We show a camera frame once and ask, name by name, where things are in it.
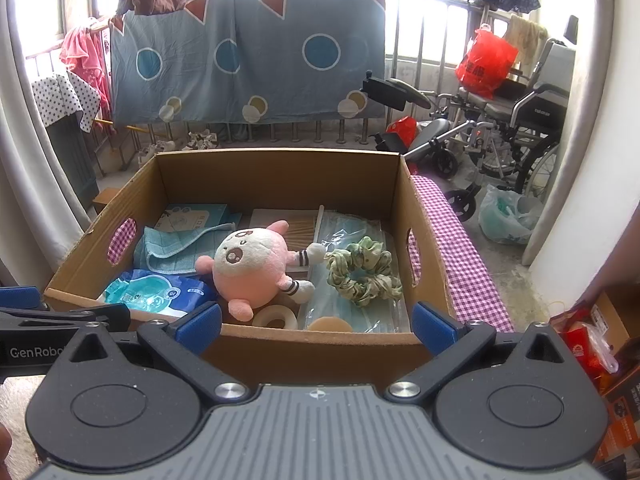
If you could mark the green scrunchie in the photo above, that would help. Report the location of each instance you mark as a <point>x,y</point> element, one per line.
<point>340,280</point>

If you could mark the orange black carton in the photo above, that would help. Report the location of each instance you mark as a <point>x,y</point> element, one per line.
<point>625,410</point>

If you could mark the pink hanging garment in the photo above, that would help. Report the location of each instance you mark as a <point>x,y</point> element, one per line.
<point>82,47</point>

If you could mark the dark grey hanging towel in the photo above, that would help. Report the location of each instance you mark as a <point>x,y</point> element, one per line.
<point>72,160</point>

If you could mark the grey black stroller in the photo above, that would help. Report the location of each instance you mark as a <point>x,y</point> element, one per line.
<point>430,132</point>

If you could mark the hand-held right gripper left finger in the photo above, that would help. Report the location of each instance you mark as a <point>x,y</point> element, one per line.
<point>200,322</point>

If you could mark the gold white small box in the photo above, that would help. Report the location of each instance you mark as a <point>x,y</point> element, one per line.
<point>300,230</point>

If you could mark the blue patterned hanging sheet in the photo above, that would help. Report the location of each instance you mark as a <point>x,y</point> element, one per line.
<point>275,80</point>

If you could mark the wheelchair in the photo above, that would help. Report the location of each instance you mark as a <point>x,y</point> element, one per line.
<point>530,105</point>

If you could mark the light teal small box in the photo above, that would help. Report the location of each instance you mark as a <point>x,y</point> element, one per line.
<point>200,215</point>

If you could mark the white curtain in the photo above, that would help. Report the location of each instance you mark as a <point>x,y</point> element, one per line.
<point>575,135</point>
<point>20,135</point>

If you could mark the small red bag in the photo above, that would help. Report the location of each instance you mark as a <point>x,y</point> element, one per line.
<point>402,130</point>

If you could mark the polka dot cloth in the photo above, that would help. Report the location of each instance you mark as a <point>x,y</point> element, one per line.
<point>55,97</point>

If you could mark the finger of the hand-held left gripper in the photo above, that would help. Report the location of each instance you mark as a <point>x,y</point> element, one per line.
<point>20,297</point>
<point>50,320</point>

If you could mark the pink white plush toy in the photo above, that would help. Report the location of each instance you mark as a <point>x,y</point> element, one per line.
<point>250,275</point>

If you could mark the teal woven towel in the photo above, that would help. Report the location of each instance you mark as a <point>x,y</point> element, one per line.
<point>170,255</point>

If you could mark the brown cardboard box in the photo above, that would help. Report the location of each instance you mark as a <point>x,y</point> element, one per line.
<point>310,355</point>

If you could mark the metal balcony railing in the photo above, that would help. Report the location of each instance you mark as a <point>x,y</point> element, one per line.
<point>423,50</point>

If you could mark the white shoe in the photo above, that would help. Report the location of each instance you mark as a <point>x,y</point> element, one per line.
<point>202,140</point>
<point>157,150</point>

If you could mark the blue wet wipes pack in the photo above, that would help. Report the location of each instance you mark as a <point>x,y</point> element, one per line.
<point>150,292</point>

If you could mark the beige hanging towel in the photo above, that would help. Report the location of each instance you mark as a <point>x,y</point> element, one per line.
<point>525,35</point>

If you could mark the clear face mask pack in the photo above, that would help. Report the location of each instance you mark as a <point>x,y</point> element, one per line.
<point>350,227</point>

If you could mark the green plastic bag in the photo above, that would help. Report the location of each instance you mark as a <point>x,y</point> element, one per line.
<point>505,220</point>

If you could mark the brown carton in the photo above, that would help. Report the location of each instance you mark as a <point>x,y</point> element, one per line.
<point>620,320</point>

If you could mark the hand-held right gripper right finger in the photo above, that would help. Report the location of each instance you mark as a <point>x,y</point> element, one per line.
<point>430,325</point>

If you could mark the white tape roll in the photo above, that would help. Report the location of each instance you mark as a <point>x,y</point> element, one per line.
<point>260,317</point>

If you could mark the large red plastic bag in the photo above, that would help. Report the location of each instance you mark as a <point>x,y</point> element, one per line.
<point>485,65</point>

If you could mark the beige round puff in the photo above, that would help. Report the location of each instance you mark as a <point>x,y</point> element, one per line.
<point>330,324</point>

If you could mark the red packet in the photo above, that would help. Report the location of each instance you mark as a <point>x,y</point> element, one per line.
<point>580,345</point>

